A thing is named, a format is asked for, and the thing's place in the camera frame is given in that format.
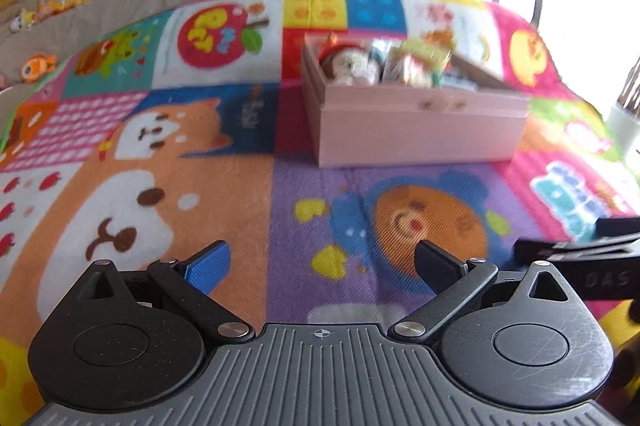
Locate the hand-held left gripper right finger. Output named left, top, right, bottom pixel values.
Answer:
left=387, top=240, right=576, bottom=347

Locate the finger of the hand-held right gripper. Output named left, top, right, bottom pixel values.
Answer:
left=595, top=216, right=640, bottom=238
left=514, top=235, right=640, bottom=263

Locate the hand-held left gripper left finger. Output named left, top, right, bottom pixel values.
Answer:
left=75, top=240, right=257, bottom=346

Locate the pink box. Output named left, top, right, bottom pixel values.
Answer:
left=301, top=34, right=531, bottom=168

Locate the colourful printed play mat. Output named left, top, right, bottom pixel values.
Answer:
left=0, top=0, right=640, bottom=426

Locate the white flower pot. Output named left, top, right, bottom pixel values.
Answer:
left=604, top=56, right=640, bottom=158

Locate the green yellow snack packet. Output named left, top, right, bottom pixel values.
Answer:
left=384, top=38, right=454, bottom=87

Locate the clear plastic packet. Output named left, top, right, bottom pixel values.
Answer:
left=367, top=39, right=397, bottom=73

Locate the red white plush doll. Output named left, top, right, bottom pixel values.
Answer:
left=319, top=35, right=382, bottom=87

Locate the orange fish plush toy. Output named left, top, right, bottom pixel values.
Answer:
left=20, top=52, right=57, bottom=84

